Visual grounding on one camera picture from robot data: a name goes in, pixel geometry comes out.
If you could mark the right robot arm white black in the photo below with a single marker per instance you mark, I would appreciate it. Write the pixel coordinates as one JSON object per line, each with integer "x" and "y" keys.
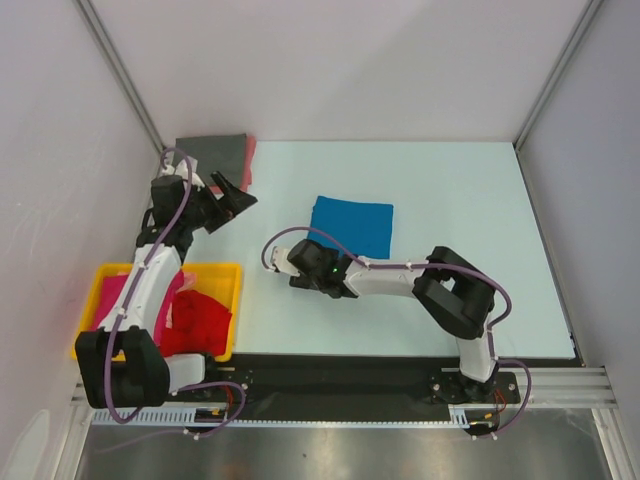
{"x": 452, "y": 291}

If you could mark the yellow plastic bin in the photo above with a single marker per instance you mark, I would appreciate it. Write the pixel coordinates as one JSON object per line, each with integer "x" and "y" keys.
{"x": 221, "y": 281}

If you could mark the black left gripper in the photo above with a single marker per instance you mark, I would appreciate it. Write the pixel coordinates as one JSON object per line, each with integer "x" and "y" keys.
{"x": 234, "y": 201}

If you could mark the folded salmon pink t-shirt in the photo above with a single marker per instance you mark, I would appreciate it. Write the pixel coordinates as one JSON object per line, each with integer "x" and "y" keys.
{"x": 250, "y": 160}

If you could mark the blue t-shirt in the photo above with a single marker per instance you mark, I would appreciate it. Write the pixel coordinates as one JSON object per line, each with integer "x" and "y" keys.
{"x": 365, "y": 229}

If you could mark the folded grey t-shirt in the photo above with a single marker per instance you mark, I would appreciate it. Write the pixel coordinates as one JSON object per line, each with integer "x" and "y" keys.
{"x": 200, "y": 148}

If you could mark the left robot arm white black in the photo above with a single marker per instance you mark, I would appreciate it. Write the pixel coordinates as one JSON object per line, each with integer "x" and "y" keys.
{"x": 120, "y": 360}

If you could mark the grey slotted cable duct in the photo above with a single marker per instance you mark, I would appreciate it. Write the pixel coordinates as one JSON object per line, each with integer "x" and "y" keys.
{"x": 308, "y": 410}

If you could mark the aluminium front rail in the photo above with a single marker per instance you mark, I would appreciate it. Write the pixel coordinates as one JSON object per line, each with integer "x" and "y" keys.
{"x": 537, "y": 387}

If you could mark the right aluminium frame post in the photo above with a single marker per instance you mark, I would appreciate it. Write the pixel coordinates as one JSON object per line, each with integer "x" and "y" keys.
{"x": 568, "y": 52}

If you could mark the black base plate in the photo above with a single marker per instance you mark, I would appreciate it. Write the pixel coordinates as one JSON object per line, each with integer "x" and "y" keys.
{"x": 218, "y": 391}

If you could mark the magenta t-shirt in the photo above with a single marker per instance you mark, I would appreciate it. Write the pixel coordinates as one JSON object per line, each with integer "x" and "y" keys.
{"x": 111, "y": 289}

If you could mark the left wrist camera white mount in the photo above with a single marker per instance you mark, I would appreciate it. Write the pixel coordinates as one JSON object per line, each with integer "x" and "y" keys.
{"x": 185, "y": 169}

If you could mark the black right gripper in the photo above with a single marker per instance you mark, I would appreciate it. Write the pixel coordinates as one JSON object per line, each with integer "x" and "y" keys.
{"x": 302, "y": 281}

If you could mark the red t-shirt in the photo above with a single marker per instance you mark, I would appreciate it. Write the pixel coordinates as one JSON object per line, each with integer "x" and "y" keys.
{"x": 199, "y": 324}

